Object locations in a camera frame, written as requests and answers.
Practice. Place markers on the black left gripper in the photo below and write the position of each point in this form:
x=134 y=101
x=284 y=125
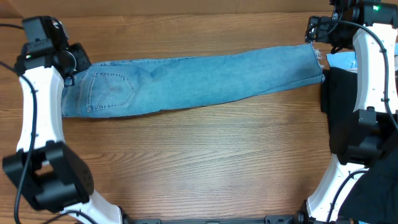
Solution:
x=83 y=63

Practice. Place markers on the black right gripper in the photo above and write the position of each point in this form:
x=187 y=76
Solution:
x=323 y=24

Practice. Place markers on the light blue denim jeans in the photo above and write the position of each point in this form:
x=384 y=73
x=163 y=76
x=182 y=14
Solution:
x=135 y=87

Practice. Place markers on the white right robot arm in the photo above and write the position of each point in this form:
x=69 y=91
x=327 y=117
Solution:
x=374 y=40

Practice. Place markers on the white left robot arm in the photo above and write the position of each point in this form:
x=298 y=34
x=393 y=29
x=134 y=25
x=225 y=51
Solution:
x=45 y=171

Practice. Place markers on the light blue folded cloth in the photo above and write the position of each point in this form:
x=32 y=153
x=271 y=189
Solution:
x=345 y=60

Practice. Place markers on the black folded garment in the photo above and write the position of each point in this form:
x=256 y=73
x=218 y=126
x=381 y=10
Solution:
x=361 y=137

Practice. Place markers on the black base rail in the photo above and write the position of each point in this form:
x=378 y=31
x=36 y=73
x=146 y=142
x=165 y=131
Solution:
x=268 y=219

